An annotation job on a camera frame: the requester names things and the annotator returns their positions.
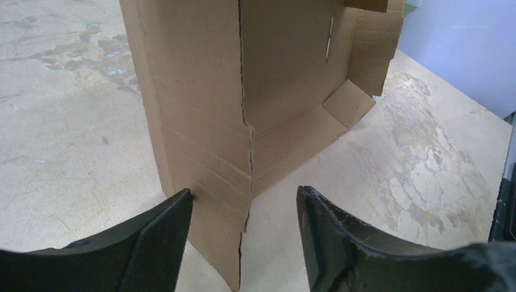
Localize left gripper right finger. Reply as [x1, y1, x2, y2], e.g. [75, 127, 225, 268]
[296, 186, 515, 291]

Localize translucent green plastic toolbox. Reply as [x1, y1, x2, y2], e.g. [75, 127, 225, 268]
[403, 0, 423, 16]

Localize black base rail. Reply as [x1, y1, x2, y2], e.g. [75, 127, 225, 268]
[488, 112, 515, 242]

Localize brown cardboard box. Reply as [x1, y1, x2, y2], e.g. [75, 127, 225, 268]
[120, 0, 405, 291]

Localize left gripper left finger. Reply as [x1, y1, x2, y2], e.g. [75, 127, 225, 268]
[1, 189, 193, 291]

